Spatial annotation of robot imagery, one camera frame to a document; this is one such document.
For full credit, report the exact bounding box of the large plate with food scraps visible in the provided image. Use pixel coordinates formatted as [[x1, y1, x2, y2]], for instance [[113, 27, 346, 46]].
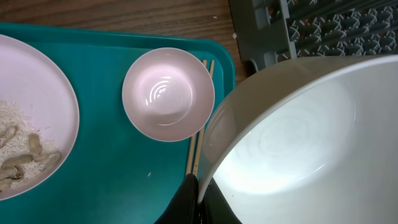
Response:
[[1, 35, 80, 200]]

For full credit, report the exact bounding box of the white medium bowl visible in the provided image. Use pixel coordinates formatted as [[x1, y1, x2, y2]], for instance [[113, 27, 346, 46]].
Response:
[[198, 55, 397, 223]]

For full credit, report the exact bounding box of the teal plastic tray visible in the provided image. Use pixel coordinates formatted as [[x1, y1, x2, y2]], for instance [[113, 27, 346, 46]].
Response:
[[1, 23, 235, 223]]

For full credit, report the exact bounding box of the pink bowl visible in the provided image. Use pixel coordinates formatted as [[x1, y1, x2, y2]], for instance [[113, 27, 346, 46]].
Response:
[[122, 47, 215, 142]]

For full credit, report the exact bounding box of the wooden chopstick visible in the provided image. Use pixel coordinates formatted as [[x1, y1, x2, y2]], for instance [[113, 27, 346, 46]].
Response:
[[185, 59, 208, 177], [192, 60, 215, 176]]

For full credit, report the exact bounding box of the grey dishwasher rack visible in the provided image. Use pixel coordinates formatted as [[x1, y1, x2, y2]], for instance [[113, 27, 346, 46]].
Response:
[[229, 0, 397, 75]]

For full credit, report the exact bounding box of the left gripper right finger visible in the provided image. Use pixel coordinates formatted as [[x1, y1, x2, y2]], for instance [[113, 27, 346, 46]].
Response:
[[201, 179, 241, 224]]

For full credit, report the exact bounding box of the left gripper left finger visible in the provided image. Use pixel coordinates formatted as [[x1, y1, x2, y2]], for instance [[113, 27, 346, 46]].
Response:
[[155, 174, 199, 224]]

